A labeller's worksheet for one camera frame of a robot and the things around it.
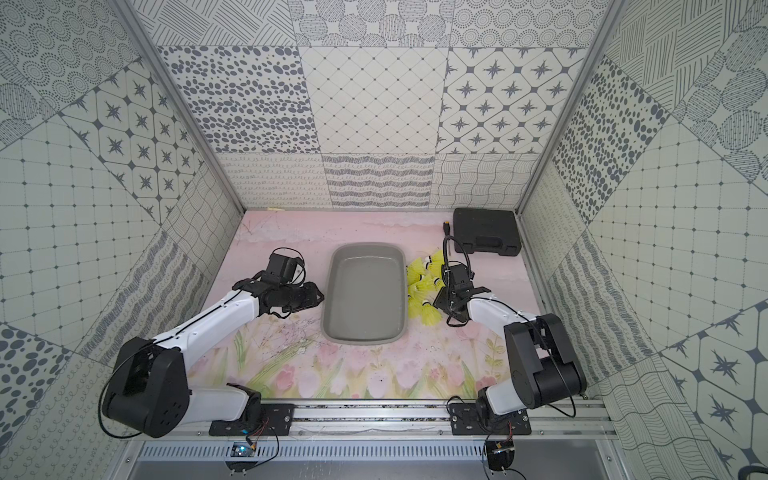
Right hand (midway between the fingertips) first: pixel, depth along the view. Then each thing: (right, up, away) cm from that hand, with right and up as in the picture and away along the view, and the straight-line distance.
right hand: (447, 307), depth 93 cm
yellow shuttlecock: (-3, +13, +8) cm, 16 cm away
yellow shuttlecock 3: (-10, +1, -1) cm, 10 cm away
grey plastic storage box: (-26, +3, +2) cm, 27 cm away
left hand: (-37, +4, -7) cm, 38 cm away
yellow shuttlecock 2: (-9, +11, +7) cm, 16 cm away
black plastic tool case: (+20, +25, +19) cm, 37 cm away
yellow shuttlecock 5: (-9, +5, +2) cm, 10 cm away
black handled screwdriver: (+3, +26, +21) cm, 34 cm away
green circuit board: (-54, -30, -22) cm, 66 cm away
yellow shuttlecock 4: (-5, -3, -1) cm, 6 cm away
